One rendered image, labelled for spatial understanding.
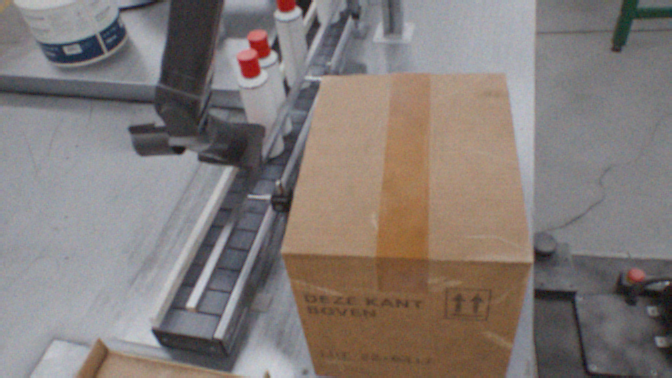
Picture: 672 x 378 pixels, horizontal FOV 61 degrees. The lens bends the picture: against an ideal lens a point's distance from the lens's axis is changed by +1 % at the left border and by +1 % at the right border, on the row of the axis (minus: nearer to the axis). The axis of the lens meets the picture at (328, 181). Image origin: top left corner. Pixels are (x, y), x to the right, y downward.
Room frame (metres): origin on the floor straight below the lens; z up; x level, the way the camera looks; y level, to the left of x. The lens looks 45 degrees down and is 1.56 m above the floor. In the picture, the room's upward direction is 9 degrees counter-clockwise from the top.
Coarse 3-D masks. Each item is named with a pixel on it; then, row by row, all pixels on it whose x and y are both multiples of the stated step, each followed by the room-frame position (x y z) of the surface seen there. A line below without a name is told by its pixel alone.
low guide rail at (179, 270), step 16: (224, 176) 0.69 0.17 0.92; (224, 192) 0.67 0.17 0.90; (208, 208) 0.63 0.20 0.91; (208, 224) 0.60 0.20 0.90; (192, 240) 0.56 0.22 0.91; (192, 256) 0.55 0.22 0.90; (176, 272) 0.51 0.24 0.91; (176, 288) 0.49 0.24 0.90; (160, 304) 0.46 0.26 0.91; (160, 320) 0.44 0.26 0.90
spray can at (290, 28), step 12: (276, 0) 0.97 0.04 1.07; (288, 0) 0.96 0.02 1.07; (276, 12) 0.97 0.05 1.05; (288, 12) 0.96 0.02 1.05; (300, 12) 0.97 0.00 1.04; (276, 24) 0.97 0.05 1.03; (288, 24) 0.95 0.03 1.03; (300, 24) 0.96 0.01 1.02; (288, 36) 0.95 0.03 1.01; (300, 36) 0.95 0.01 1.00; (288, 48) 0.95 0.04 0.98; (300, 48) 0.95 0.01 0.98; (288, 60) 0.95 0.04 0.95; (300, 60) 0.95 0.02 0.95; (288, 72) 0.96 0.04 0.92; (288, 84) 0.97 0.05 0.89
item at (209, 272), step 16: (336, 0) 1.14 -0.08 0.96; (320, 32) 1.02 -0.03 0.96; (304, 64) 0.92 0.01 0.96; (288, 96) 0.82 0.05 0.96; (288, 112) 0.79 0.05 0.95; (272, 128) 0.74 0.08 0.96; (272, 144) 0.71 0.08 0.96; (256, 176) 0.63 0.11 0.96; (240, 208) 0.57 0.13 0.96; (224, 240) 0.51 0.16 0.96; (208, 272) 0.46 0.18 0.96; (192, 304) 0.42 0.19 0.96
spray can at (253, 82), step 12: (240, 60) 0.77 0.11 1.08; (252, 60) 0.77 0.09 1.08; (240, 72) 0.77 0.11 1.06; (252, 72) 0.77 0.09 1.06; (264, 72) 0.78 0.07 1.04; (240, 84) 0.77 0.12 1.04; (252, 84) 0.76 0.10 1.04; (264, 84) 0.76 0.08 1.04; (252, 96) 0.76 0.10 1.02; (264, 96) 0.76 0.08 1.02; (252, 108) 0.76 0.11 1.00; (264, 108) 0.76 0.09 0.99; (252, 120) 0.76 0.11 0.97; (264, 120) 0.76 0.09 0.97; (276, 144) 0.76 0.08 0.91; (276, 156) 0.76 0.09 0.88
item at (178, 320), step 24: (312, 24) 1.20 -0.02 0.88; (336, 24) 1.19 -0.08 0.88; (336, 48) 1.11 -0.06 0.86; (312, 72) 1.01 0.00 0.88; (312, 96) 0.92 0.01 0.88; (288, 144) 0.79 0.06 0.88; (240, 168) 0.75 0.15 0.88; (264, 168) 0.74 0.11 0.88; (240, 192) 0.69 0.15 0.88; (264, 192) 0.68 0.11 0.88; (216, 216) 0.64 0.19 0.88; (264, 216) 0.63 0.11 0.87; (216, 240) 0.59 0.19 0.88; (240, 240) 0.58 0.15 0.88; (192, 264) 0.55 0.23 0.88; (240, 264) 0.53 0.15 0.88; (192, 288) 0.50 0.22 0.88; (216, 288) 0.50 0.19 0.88; (168, 312) 0.47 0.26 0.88; (192, 312) 0.46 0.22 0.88; (216, 312) 0.45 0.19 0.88; (192, 336) 0.42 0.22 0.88
